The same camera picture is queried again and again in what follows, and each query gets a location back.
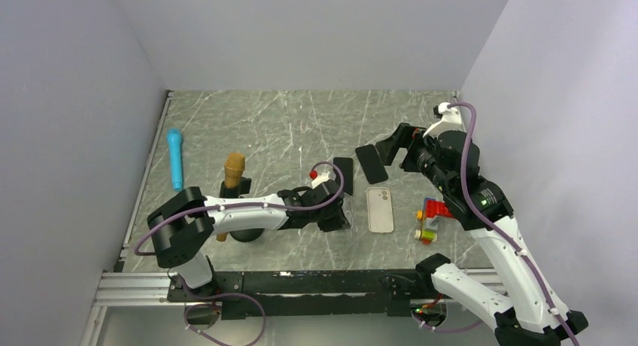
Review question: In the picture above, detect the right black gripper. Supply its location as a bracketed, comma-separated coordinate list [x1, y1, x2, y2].
[376, 122, 454, 195]

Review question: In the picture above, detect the gold microphone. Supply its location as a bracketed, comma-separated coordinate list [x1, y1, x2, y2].
[215, 153, 247, 243]

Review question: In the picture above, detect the blue toy microphone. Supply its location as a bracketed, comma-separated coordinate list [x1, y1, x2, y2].
[166, 129, 184, 191]

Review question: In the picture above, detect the black smartphone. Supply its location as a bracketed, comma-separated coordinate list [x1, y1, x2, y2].
[355, 144, 388, 184]

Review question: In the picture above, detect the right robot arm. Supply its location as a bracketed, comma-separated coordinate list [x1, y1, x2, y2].
[375, 123, 589, 345]

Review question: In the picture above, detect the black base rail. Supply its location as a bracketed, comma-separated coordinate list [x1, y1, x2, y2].
[167, 269, 439, 320]

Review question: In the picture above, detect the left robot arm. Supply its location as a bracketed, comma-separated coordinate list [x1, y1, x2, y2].
[147, 179, 351, 301]

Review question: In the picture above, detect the colourful toy brick assembly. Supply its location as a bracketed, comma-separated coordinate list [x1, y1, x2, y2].
[414, 198, 454, 245]

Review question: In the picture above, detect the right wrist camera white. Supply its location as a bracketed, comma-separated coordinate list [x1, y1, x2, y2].
[424, 102, 465, 138]

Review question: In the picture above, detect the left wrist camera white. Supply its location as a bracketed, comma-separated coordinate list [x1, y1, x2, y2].
[309, 170, 336, 189]

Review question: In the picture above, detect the phone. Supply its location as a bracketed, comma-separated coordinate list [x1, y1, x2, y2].
[333, 157, 354, 196]

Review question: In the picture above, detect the beige phone case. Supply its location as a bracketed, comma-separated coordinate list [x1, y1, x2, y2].
[366, 187, 394, 234]

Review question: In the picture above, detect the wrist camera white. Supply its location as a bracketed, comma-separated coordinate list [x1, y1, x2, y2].
[309, 170, 336, 189]
[424, 102, 465, 138]

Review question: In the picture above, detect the black microphone stand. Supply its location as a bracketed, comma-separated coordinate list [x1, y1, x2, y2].
[217, 176, 264, 243]

